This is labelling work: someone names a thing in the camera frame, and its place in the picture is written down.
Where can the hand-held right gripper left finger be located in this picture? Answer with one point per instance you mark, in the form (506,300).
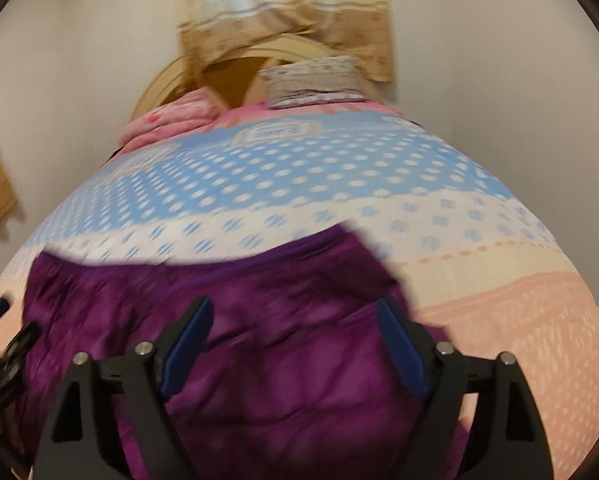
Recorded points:
(189,341)

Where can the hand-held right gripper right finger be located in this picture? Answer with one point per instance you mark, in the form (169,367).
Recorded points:
(400,346)

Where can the purple hooded puffer jacket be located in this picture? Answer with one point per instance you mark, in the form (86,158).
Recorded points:
(279,340)

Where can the polka dot quilt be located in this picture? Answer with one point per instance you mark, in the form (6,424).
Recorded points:
(329,175)

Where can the folded pink blanket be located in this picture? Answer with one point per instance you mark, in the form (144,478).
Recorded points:
(174,117)

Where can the cream wooden headboard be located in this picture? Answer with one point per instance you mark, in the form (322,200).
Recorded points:
(167,82)

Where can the striped patterned pillow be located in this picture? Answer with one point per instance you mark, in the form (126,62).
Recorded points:
(312,82)

